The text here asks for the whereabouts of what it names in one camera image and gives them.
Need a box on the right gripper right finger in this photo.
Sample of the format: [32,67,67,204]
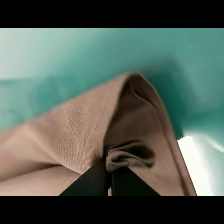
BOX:
[111,165,162,197]

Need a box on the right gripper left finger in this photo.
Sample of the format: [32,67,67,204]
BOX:
[59,157,108,197]

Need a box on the beige shirt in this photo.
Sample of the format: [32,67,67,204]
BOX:
[0,72,198,197]

